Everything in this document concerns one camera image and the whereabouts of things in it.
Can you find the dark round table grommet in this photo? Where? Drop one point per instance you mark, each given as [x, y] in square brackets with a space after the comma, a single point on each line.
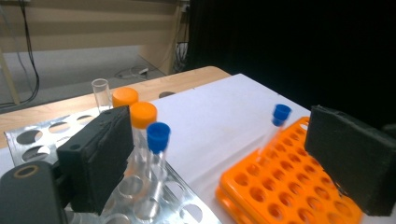
[166, 94]

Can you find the shiny metal tube rack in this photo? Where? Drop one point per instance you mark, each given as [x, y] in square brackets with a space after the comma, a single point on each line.
[177, 186]

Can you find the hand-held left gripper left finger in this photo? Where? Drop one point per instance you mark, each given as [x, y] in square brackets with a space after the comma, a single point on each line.
[96, 155]

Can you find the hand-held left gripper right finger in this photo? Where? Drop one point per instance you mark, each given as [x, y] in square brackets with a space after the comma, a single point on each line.
[355, 158]

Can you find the blue cap plastic tube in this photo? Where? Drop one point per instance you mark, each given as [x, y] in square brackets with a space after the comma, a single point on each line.
[281, 113]
[158, 137]

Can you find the white power strip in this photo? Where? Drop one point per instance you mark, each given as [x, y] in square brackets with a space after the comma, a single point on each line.
[143, 71]

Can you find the clear glass tube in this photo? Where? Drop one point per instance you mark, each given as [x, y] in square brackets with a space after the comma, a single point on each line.
[101, 96]

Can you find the orange plastic tube rack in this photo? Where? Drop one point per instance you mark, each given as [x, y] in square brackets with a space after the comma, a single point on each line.
[264, 177]

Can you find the beige wooden furniture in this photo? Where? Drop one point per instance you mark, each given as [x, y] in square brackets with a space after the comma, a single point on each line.
[93, 25]

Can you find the orange cap plastic tube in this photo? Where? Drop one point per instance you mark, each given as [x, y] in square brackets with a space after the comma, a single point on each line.
[124, 97]
[143, 115]

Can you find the black curtain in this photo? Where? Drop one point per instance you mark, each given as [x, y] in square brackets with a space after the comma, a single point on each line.
[295, 46]

